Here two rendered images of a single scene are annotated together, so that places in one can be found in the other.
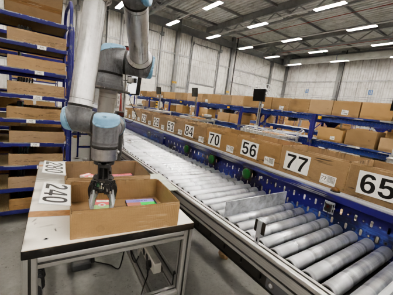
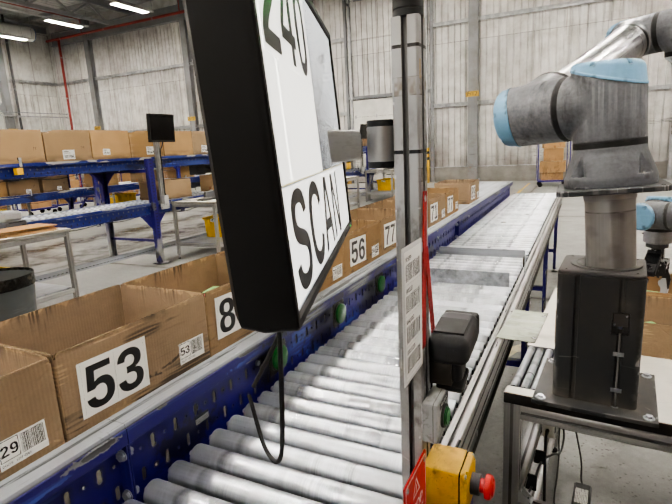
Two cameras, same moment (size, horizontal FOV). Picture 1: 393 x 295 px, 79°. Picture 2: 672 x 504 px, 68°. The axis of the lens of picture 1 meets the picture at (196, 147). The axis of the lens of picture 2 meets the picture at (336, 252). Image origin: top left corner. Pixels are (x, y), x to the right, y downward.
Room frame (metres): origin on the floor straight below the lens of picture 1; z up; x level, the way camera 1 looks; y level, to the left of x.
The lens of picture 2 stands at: (2.67, 1.33, 1.38)
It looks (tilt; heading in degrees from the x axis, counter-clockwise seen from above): 12 degrees down; 242
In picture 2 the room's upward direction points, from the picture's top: 3 degrees counter-clockwise
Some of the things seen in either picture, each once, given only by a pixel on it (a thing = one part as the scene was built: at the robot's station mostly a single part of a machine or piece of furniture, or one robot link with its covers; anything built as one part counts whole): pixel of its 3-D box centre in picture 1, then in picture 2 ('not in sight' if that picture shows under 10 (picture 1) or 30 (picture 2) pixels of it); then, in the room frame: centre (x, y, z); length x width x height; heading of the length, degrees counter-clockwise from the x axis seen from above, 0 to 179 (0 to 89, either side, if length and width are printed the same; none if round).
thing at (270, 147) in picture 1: (269, 151); (332, 245); (1.71, -0.53, 0.96); 0.39 x 0.29 x 0.17; 35
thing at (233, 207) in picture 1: (258, 203); (456, 278); (1.17, -0.35, 0.76); 0.46 x 0.01 x 0.09; 125
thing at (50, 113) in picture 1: (37, 112); not in sight; (2.14, 1.47, 0.99); 0.40 x 0.30 x 0.10; 122
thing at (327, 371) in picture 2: (168, 161); (374, 383); (1.99, 0.23, 0.72); 0.52 x 0.05 x 0.05; 125
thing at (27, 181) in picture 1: (35, 175); not in sight; (2.13, 1.47, 0.39); 0.40 x 0.30 x 0.10; 126
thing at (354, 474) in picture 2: (150, 151); (306, 463); (2.31, 0.46, 0.72); 0.52 x 0.05 x 0.05; 125
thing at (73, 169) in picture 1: (106, 177); (627, 321); (1.19, 0.45, 0.80); 0.38 x 0.28 x 0.10; 121
